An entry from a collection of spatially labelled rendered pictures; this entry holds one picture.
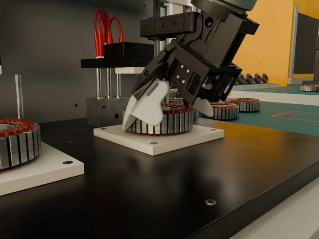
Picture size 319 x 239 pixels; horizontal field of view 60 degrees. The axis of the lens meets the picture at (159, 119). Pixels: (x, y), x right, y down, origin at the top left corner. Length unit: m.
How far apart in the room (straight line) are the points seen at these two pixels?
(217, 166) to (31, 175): 0.19
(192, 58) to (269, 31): 3.66
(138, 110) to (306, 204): 0.22
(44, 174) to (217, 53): 0.23
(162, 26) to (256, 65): 3.65
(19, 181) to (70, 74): 0.39
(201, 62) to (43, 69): 0.37
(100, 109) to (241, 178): 0.31
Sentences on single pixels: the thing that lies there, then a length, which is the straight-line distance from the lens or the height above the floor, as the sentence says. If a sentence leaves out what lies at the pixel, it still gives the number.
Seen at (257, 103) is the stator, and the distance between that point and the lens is 0.90.
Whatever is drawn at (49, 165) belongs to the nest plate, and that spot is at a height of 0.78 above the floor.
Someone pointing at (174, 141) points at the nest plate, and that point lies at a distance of 0.37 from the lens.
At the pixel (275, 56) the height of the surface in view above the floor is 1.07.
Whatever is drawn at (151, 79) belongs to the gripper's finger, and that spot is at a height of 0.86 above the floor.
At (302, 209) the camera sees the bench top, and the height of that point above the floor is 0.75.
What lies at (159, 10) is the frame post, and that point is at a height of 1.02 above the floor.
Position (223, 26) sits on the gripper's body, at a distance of 0.34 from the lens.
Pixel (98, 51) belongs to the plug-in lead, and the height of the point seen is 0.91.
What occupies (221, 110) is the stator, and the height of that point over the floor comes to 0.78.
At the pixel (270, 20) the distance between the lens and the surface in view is 4.01.
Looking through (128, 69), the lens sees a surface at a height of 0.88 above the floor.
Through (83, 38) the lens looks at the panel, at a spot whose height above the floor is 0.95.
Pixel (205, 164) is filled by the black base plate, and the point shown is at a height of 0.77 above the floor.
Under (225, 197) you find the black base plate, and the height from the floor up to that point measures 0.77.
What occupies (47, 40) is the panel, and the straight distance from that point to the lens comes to 0.62.
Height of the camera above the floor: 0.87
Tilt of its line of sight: 10 degrees down
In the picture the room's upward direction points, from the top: straight up
